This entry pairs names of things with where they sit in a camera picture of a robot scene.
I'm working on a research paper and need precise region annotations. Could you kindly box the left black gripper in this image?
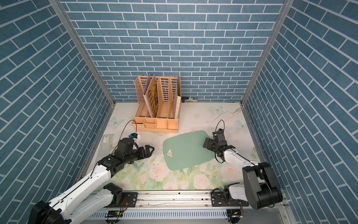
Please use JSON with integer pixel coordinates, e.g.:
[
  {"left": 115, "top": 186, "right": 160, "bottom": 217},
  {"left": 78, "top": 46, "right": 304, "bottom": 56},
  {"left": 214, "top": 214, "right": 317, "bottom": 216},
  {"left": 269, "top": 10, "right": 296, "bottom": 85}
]
[{"left": 123, "top": 144, "right": 155, "bottom": 164}]

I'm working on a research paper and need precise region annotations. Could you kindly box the peach desk file organizer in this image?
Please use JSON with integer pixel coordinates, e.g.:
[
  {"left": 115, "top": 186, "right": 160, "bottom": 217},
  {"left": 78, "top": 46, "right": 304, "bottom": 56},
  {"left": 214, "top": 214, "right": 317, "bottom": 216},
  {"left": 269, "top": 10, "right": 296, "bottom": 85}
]
[{"left": 132, "top": 75, "right": 181, "bottom": 133}]

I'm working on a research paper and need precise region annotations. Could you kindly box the brown folder in organizer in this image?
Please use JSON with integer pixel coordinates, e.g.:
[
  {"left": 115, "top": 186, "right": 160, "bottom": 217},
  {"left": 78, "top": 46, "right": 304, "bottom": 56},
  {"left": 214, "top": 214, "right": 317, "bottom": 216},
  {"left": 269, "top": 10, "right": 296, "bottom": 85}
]
[{"left": 143, "top": 75, "right": 159, "bottom": 118}]

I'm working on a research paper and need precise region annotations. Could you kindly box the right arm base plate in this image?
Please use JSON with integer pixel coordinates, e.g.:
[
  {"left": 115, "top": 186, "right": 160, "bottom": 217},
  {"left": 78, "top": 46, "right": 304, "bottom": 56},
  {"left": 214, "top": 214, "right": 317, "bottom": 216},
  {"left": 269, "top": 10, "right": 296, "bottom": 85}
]
[{"left": 210, "top": 189, "right": 249, "bottom": 207}]

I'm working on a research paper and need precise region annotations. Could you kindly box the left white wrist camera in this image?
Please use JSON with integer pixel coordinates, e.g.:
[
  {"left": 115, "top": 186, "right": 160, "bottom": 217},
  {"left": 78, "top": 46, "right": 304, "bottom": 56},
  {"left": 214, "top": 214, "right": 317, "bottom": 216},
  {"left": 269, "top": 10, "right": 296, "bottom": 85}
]
[{"left": 128, "top": 133, "right": 140, "bottom": 141}]

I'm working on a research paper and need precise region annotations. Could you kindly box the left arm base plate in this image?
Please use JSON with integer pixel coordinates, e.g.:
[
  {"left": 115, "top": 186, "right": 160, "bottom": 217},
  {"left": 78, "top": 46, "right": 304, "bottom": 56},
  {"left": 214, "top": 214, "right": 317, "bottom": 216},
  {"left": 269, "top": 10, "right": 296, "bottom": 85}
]
[{"left": 106, "top": 192, "right": 138, "bottom": 208}]

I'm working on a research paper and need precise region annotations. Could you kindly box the white perforated cable tray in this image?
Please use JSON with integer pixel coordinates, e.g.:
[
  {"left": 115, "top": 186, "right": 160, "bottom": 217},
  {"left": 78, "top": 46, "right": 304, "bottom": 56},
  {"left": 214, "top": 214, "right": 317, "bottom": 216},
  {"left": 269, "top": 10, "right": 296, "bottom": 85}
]
[{"left": 87, "top": 209, "right": 227, "bottom": 221}]

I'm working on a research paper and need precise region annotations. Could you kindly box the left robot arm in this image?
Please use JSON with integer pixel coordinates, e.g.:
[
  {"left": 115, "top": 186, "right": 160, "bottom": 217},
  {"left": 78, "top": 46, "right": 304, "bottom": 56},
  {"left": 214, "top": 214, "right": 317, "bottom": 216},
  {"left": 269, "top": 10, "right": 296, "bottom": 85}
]
[{"left": 28, "top": 137, "right": 155, "bottom": 224}]

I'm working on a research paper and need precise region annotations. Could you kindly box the aluminium mounting rail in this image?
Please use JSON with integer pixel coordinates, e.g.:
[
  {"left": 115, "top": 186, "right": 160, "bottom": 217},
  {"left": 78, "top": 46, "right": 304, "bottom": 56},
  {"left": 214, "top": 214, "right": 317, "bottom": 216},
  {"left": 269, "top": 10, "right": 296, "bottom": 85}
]
[{"left": 84, "top": 190, "right": 295, "bottom": 224}]

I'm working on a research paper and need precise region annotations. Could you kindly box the left camera cable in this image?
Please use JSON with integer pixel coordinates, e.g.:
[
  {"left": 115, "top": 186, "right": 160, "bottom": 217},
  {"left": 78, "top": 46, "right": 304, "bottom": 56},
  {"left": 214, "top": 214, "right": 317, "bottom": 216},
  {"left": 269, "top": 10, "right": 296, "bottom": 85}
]
[{"left": 110, "top": 119, "right": 138, "bottom": 155}]

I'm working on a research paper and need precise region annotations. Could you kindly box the white cleaver knife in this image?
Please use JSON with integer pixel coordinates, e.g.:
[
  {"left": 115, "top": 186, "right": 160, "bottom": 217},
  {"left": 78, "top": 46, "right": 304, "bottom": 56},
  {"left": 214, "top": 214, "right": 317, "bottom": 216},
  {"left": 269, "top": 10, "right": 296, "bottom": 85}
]
[{"left": 211, "top": 108, "right": 242, "bottom": 123}]

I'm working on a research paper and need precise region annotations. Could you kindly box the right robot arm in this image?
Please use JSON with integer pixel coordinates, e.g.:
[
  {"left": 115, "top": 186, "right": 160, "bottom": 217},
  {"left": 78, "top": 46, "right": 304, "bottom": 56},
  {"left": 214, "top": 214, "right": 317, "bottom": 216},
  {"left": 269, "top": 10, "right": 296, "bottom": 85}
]
[{"left": 203, "top": 128, "right": 283, "bottom": 210}]

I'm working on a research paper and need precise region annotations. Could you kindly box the green cutting board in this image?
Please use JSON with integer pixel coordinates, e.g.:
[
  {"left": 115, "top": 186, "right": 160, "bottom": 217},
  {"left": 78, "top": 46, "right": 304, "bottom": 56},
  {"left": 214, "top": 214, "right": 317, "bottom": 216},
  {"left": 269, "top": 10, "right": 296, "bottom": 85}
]
[{"left": 163, "top": 130, "right": 214, "bottom": 171}]

